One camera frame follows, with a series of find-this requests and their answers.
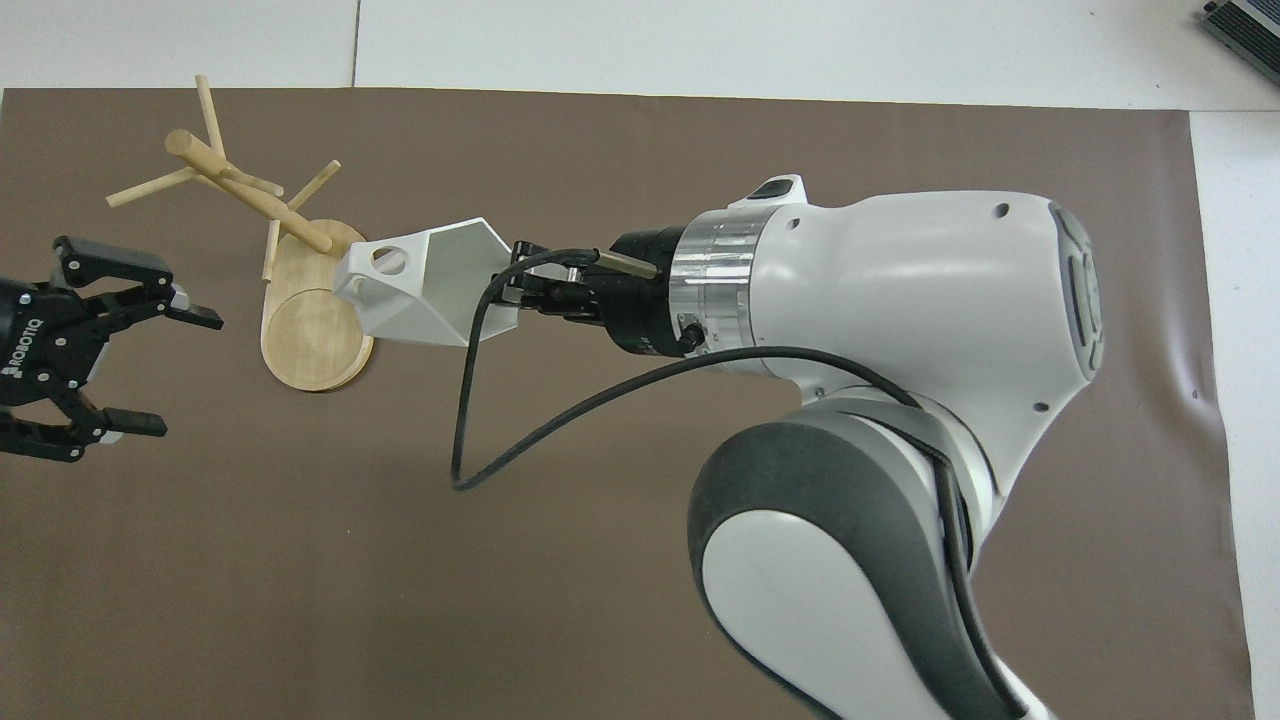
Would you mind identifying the wooden cup rack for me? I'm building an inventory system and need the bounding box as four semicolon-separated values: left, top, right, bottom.
105;74;377;393

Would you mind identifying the grey metal device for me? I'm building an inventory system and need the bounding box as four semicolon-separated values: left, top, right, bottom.
1200;0;1280;73

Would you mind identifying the black cable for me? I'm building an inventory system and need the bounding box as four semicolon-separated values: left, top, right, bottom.
450;246;1031;720

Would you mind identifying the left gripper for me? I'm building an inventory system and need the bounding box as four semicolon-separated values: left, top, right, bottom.
0;236;224;463

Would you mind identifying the white faceted cup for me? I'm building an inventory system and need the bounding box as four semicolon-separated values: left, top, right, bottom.
332;217;522;349

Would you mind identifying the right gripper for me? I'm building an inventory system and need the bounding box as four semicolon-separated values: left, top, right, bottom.
556;226;703;360

